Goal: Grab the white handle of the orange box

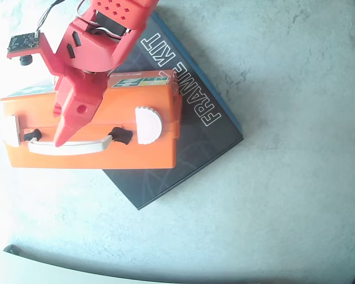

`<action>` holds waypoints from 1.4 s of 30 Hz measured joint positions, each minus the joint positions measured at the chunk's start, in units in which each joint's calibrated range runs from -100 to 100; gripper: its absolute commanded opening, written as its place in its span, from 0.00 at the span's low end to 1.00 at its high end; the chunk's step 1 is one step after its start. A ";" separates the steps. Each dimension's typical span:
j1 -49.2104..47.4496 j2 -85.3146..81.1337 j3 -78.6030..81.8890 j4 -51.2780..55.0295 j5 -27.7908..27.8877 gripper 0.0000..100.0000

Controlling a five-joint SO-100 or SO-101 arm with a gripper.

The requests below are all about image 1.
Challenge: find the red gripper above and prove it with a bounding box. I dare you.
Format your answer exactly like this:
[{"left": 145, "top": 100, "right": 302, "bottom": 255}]
[{"left": 53, "top": 70, "right": 111, "bottom": 148}]

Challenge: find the white box handle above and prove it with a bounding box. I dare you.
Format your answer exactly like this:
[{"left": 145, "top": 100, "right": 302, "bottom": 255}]
[{"left": 27, "top": 134, "right": 113, "bottom": 156}]

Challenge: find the orange plastic box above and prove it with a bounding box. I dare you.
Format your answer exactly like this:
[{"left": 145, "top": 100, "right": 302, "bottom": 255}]
[{"left": 0, "top": 70, "right": 184, "bottom": 170}]

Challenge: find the white round box latch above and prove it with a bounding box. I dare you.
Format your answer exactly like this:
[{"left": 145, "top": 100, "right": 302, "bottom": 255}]
[
  {"left": 0, "top": 116, "right": 21, "bottom": 147},
  {"left": 135, "top": 105, "right": 163, "bottom": 146}
]

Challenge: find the white flat panel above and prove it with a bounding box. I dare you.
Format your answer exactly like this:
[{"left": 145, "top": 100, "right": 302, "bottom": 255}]
[{"left": 0, "top": 244, "right": 172, "bottom": 284}]

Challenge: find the black handle pivot clip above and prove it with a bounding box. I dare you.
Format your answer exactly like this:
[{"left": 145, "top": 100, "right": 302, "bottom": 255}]
[
  {"left": 110, "top": 127, "right": 134, "bottom": 146},
  {"left": 23, "top": 128, "right": 43, "bottom": 141}
]

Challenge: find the red camera mount bracket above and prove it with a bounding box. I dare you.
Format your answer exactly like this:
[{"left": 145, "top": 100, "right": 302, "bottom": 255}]
[{"left": 6, "top": 32, "right": 66, "bottom": 76}]

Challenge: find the black camera circuit board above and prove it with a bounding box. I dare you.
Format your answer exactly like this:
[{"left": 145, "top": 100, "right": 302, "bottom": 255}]
[{"left": 7, "top": 31, "right": 41, "bottom": 67}]

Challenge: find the white servo cable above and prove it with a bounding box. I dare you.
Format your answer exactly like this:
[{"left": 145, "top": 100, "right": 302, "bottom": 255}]
[{"left": 76, "top": 0, "right": 128, "bottom": 41}]

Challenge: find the thin black white camera cable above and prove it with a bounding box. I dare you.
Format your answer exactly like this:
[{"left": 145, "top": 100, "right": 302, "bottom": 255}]
[{"left": 36, "top": 0, "right": 64, "bottom": 34}]

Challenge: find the dark frame kit box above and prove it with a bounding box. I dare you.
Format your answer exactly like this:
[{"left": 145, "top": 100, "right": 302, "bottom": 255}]
[{"left": 102, "top": 11, "right": 244, "bottom": 211}]

